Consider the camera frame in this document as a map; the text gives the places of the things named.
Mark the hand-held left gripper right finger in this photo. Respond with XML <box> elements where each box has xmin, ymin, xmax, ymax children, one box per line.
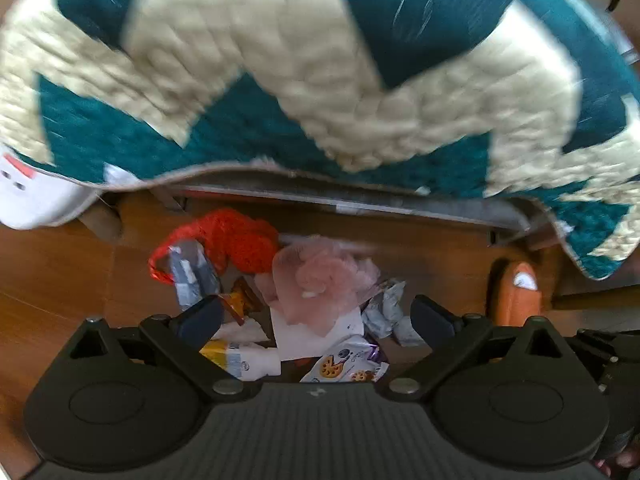
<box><xmin>380</xmin><ymin>294</ymin><xmax>572</xmax><ymax>403</ymax></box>

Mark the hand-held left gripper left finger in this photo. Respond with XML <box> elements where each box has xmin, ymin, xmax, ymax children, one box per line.
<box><xmin>69</xmin><ymin>295</ymin><xmax>247</xmax><ymax>403</ymax></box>

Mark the orange-brown wrapper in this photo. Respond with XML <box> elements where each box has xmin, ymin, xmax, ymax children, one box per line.
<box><xmin>222</xmin><ymin>277</ymin><xmax>261</xmax><ymax>326</ymax></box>

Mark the grey wrapper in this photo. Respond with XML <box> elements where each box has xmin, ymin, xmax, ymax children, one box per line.
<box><xmin>167</xmin><ymin>240</ymin><xmax>223</xmax><ymax>311</ymax></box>
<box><xmin>361</xmin><ymin>280</ymin><xmax>423</xmax><ymax>347</ymax></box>

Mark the yellow and white packet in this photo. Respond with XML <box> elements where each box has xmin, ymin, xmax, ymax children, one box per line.
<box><xmin>200</xmin><ymin>339</ymin><xmax>282</xmax><ymax>380</ymax></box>

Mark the red plastic bag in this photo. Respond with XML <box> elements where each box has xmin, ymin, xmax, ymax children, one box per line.
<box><xmin>148</xmin><ymin>208</ymin><xmax>281</xmax><ymax>286</ymax></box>

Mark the purple cookie packet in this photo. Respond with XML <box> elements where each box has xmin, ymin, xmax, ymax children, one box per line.
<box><xmin>300</xmin><ymin>337</ymin><xmax>391</xmax><ymax>385</ymax></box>

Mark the white paper sheet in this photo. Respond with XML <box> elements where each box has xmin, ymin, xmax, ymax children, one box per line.
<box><xmin>270</xmin><ymin>305</ymin><xmax>366</xmax><ymax>361</ymax></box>

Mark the pink plastic bag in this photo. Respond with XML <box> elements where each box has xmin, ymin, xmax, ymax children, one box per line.
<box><xmin>271</xmin><ymin>235</ymin><xmax>383</xmax><ymax>333</ymax></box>

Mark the orange slipper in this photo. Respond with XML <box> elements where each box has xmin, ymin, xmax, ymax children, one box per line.
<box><xmin>487</xmin><ymin>259</ymin><xmax>543</xmax><ymax>328</ymax></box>

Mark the bed leg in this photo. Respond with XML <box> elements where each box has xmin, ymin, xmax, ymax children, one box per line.
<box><xmin>80</xmin><ymin>200</ymin><xmax>123</xmax><ymax>243</ymax></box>

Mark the white cloth with red mark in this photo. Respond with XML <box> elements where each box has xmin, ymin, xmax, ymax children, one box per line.
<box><xmin>0</xmin><ymin>142</ymin><xmax>103</xmax><ymax>231</ymax></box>

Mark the teal and cream quilt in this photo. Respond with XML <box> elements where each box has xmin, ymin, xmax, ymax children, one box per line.
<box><xmin>0</xmin><ymin>0</ymin><xmax>640</xmax><ymax>281</ymax></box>

